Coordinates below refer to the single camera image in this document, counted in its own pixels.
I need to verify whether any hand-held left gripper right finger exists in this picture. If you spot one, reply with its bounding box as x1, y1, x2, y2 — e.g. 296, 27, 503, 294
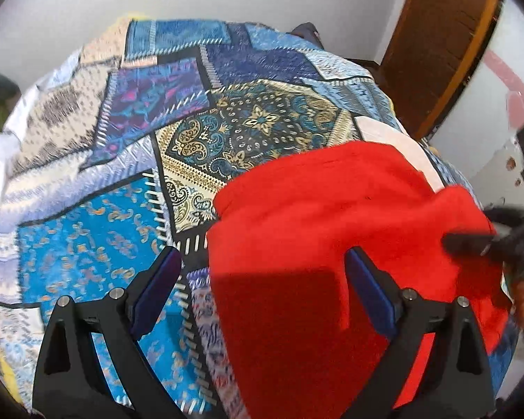
338, 247, 495, 419

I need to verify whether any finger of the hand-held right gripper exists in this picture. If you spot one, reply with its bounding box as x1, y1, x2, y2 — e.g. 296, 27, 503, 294
482, 206, 524, 230
442, 232, 503, 257

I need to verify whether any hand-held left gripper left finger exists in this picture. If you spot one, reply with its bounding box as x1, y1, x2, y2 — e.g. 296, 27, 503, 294
32, 245, 188, 419

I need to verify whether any red zip jacket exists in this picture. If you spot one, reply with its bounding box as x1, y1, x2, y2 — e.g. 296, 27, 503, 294
205, 140, 512, 419

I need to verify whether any blue patchwork bedspread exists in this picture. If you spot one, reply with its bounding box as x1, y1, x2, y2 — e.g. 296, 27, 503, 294
0, 17, 519, 419

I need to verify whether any brown wooden door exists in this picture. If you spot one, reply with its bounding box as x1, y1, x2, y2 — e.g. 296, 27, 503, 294
377, 0, 506, 141

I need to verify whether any dark blue pillow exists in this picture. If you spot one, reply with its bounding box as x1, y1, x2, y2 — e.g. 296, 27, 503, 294
290, 22, 327, 51

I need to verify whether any pink wall decoration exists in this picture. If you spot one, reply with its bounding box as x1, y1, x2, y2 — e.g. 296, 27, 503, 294
484, 49, 524, 128

